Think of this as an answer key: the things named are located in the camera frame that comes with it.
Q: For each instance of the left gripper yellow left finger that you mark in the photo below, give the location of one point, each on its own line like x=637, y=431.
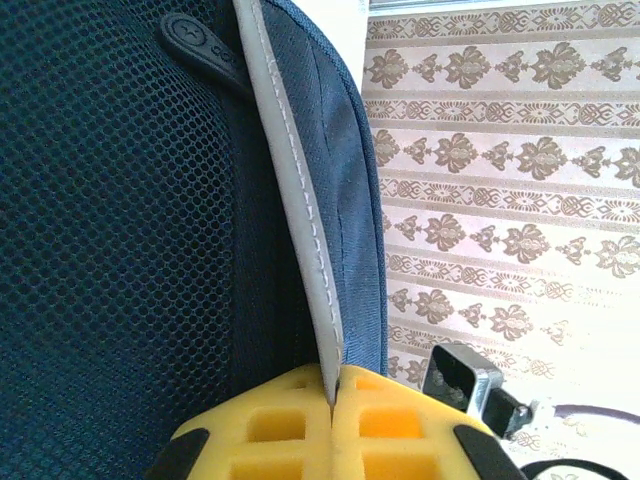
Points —
x=225, y=450

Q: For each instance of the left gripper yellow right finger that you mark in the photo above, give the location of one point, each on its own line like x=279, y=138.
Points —
x=440, y=450

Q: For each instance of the navy blue backpack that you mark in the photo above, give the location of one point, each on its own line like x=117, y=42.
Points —
x=125, y=225

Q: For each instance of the aluminium frame post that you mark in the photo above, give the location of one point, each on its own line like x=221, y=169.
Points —
x=450, y=4

